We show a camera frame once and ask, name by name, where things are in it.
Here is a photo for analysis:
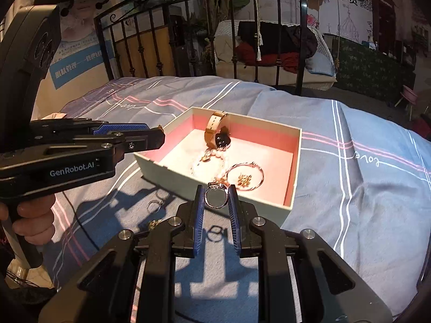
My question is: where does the wooden board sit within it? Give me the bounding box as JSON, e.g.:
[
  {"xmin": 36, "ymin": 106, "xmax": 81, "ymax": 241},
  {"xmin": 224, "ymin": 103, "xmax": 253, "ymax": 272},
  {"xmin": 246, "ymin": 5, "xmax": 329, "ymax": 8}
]
[{"xmin": 116, "ymin": 29, "xmax": 176, "ymax": 80}]

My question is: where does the black clothing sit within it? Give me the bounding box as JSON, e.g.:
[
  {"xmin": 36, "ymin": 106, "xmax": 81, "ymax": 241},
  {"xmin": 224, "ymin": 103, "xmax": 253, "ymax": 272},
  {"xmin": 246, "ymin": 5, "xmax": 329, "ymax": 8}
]
[{"xmin": 237, "ymin": 21, "xmax": 319, "ymax": 62}]

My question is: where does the red clothing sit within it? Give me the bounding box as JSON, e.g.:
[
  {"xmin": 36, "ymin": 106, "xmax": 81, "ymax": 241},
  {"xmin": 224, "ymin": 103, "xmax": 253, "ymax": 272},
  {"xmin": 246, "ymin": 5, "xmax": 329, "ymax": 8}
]
[{"xmin": 235, "ymin": 43, "xmax": 305, "ymax": 72}]

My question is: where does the white tassel rope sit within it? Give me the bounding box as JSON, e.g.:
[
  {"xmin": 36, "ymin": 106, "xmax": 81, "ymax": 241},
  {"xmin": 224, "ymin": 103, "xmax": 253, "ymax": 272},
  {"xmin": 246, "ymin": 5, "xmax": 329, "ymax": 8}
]
[{"xmin": 254, "ymin": 0, "xmax": 263, "ymax": 62}]

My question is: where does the blue plaid bed sheet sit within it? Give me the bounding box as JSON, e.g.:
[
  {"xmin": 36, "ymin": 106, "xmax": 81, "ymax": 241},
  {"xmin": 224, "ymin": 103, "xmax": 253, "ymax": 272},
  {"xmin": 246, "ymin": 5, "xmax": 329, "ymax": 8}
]
[{"xmin": 44, "ymin": 76, "xmax": 431, "ymax": 323}]

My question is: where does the pale green box pink inside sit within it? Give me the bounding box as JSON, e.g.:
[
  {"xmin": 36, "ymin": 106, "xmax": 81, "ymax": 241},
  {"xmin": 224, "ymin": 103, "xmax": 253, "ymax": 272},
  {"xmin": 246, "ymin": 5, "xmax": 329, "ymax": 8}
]
[{"xmin": 133, "ymin": 107, "xmax": 303, "ymax": 231}]

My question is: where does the wristwatch with tan strap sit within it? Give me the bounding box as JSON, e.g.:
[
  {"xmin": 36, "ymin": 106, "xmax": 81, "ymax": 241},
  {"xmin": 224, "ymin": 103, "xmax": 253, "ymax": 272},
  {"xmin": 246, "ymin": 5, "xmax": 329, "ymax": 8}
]
[{"xmin": 204, "ymin": 110, "xmax": 233, "ymax": 150}]

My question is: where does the pink stool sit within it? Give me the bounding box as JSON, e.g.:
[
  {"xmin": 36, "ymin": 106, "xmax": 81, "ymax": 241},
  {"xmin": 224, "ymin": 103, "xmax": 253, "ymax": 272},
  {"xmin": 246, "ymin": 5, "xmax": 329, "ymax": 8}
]
[{"xmin": 395, "ymin": 85, "xmax": 419, "ymax": 122}]

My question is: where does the hanging chair rope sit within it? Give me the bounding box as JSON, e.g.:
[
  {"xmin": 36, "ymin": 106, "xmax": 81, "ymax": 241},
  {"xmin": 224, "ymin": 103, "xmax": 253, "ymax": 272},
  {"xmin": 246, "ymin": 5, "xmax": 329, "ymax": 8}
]
[{"xmin": 334, "ymin": 0, "xmax": 341, "ymax": 72}]

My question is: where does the pearl bracelet with gold charms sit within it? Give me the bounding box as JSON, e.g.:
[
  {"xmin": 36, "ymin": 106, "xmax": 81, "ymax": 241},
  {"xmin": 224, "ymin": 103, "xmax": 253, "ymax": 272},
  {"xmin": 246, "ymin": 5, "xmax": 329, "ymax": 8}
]
[{"xmin": 190, "ymin": 148, "xmax": 233, "ymax": 184}]

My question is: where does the rose gold bangle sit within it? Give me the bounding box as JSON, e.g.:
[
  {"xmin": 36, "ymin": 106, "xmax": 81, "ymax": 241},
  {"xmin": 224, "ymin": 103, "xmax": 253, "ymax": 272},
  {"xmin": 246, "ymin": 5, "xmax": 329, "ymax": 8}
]
[{"xmin": 226, "ymin": 162, "xmax": 265, "ymax": 192}]

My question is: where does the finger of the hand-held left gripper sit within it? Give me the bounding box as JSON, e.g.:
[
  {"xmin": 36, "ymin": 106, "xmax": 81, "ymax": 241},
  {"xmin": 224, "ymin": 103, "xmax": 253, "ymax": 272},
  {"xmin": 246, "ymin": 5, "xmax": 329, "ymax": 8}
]
[
  {"xmin": 34, "ymin": 127, "xmax": 166, "ymax": 158},
  {"xmin": 30, "ymin": 118, "xmax": 150, "ymax": 142}
]

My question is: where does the person's left hand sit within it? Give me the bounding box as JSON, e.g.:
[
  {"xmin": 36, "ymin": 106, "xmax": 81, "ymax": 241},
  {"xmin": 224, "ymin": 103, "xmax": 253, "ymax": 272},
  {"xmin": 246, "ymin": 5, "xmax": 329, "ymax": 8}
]
[{"xmin": 0, "ymin": 194, "xmax": 57, "ymax": 247}]

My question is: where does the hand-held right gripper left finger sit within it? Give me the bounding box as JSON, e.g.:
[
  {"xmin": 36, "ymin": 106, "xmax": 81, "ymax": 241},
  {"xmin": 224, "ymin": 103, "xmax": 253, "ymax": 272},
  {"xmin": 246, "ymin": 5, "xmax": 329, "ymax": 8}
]
[{"xmin": 39, "ymin": 184, "xmax": 207, "ymax": 323}]

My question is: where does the blue skin care wall poster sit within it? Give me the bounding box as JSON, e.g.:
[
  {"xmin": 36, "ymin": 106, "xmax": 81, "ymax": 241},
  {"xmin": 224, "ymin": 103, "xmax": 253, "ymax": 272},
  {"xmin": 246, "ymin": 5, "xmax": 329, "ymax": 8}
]
[{"xmin": 49, "ymin": 0, "xmax": 117, "ymax": 90}]

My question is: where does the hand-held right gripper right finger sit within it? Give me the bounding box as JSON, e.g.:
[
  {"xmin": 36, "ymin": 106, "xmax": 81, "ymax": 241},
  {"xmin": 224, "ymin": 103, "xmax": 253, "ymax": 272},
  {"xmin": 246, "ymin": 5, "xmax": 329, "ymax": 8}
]
[{"xmin": 227, "ymin": 184, "xmax": 393, "ymax": 323}]

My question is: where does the large printed wall banner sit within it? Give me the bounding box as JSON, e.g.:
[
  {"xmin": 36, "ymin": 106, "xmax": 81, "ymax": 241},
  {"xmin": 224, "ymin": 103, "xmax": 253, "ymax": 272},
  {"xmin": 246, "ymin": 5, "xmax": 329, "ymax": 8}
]
[{"xmin": 303, "ymin": 0, "xmax": 415, "ymax": 52}]

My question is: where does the green patterned counter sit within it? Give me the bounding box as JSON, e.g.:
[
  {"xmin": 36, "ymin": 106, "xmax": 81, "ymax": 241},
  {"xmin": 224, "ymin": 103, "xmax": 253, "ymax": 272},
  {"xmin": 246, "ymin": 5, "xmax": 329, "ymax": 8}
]
[{"xmin": 337, "ymin": 35, "xmax": 417, "ymax": 103}]

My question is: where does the red telephone booth cabinet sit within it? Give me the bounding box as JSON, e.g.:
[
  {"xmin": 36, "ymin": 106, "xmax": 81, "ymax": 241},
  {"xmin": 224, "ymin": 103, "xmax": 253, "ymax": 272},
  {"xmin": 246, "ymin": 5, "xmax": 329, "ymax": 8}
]
[{"xmin": 372, "ymin": 0, "xmax": 398, "ymax": 54}]

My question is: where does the black metal bed frame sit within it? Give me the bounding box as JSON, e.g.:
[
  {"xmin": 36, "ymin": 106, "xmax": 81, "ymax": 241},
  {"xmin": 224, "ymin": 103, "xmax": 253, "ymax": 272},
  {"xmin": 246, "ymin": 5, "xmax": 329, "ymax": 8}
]
[{"xmin": 94, "ymin": 0, "xmax": 309, "ymax": 97}]

